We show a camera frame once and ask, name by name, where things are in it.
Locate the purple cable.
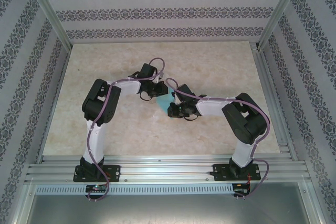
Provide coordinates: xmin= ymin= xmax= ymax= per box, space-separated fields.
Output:
xmin=86 ymin=57 xmax=166 ymax=204
xmin=165 ymin=78 xmax=271 ymax=200

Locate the aluminium side rail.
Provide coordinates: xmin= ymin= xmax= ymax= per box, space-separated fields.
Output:
xmin=250 ymin=41 xmax=299 ymax=162

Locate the slotted grey cable duct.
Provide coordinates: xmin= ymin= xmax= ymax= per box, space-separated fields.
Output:
xmin=35 ymin=184 xmax=234 ymax=196

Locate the aluminium frame post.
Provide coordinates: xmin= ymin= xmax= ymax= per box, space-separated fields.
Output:
xmin=15 ymin=178 xmax=36 ymax=224
xmin=301 ymin=179 xmax=326 ymax=224
xmin=257 ymin=0 xmax=308 ymax=50
xmin=22 ymin=0 xmax=73 ymax=50

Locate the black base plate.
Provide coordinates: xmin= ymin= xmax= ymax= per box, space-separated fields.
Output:
xmin=74 ymin=165 xmax=121 ymax=183
xmin=209 ymin=163 xmax=260 ymax=182

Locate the grey metal sheet panel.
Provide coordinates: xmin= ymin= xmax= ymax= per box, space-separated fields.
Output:
xmin=19 ymin=183 xmax=323 ymax=224

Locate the aluminium mounting rail beam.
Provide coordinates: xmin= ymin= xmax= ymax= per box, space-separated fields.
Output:
xmin=25 ymin=154 xmax=310 ymax=184

